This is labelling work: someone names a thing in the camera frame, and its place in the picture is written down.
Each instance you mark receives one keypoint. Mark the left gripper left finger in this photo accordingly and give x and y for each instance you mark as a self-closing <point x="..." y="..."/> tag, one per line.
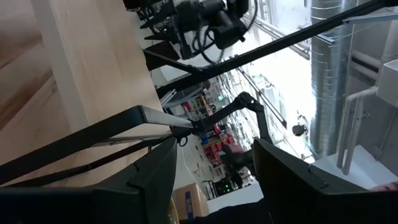
<point x="93" y="205"/>

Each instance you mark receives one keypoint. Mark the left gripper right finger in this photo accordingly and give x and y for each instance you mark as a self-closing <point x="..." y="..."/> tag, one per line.
<point x="311" y="202"/>

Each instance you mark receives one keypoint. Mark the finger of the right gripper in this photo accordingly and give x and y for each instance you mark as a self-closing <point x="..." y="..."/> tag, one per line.
<point x="163" y="19"/>
<point x="164" y="35"/>

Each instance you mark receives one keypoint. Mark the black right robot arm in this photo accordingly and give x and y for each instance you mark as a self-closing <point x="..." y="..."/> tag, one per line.
<point x="224" y="25"/>

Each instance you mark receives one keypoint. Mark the cardboard box with blue label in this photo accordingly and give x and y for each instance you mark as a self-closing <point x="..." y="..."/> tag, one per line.
<point x="189" y="202"/>

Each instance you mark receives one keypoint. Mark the red storage bins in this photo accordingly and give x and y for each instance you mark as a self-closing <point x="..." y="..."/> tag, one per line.
<point x="217" y="146"/>

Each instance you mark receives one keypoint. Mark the black rig upright frame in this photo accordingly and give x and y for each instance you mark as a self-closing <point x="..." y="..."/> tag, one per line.
<point x="280" y="42"/>

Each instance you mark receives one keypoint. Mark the silver ventilation duct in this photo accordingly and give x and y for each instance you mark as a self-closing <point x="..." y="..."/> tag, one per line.
<point x="331" y="77"/>

